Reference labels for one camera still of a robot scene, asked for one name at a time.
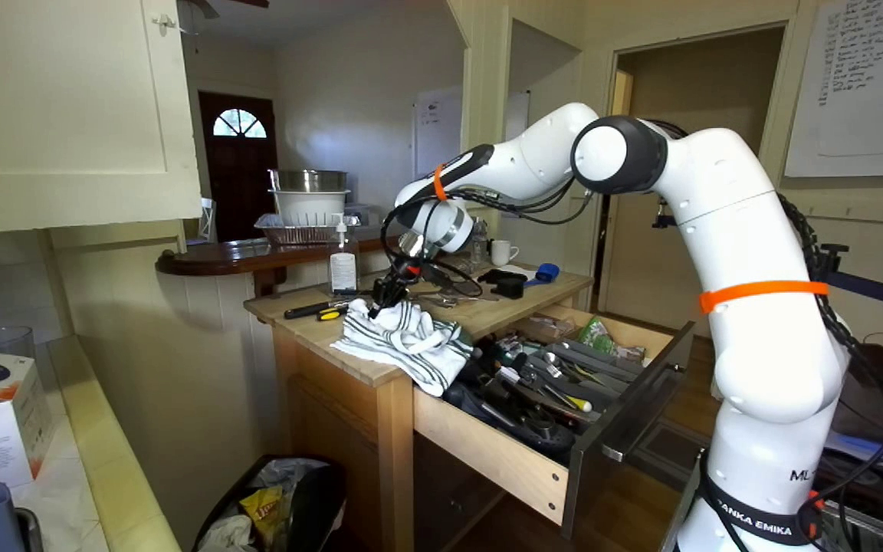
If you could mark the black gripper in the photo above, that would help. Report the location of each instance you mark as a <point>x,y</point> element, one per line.
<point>401,277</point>

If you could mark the white green striped tea towel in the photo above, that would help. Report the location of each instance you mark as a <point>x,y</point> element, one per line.
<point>405,343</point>

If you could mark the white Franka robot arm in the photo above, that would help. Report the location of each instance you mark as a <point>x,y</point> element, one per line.
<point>767,348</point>

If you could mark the clear pump sanitizer bottle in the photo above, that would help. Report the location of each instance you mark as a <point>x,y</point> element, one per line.
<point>341,274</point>

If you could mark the yellow black screwdriver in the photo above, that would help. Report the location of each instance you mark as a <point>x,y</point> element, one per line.
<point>331,313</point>

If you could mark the black hand tool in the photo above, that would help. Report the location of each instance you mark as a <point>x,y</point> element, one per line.
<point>303,310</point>

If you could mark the wooden kitchen table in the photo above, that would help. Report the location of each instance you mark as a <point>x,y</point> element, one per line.
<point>343,399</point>

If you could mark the black pouch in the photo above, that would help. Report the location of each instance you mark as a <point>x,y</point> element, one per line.
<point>503,283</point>

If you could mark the white dish basket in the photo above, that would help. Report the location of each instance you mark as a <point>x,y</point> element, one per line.
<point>306,208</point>

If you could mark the white mug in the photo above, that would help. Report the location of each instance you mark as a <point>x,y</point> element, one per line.
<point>502,253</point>

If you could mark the clear glass tray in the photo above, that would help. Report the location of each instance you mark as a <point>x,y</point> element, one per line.
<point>242,246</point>

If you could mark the dark wooden bar counter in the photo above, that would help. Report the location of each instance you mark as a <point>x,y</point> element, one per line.
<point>236,263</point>

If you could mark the blue round object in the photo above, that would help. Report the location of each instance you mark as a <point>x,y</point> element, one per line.
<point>547,274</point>

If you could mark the dark door with arched window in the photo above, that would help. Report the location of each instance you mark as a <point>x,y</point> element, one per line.
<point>236,185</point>

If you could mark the open wooden tool drawer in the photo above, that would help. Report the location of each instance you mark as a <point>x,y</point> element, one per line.
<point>503,456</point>

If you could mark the yellow tipped screwdriver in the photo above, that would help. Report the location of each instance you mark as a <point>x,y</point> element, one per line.
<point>567,399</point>

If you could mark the green plastic packet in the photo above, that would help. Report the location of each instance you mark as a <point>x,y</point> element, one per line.
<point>596,335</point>

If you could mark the black trash bin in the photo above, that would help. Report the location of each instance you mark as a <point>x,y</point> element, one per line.
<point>306,509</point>

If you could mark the handwritten paper sheet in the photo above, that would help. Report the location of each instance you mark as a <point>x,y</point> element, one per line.
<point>856,82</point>

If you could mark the black camera tripod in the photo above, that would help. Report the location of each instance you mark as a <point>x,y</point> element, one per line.
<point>603,257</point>

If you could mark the cream wall cabinet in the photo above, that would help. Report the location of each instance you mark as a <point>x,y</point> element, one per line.
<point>62,113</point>

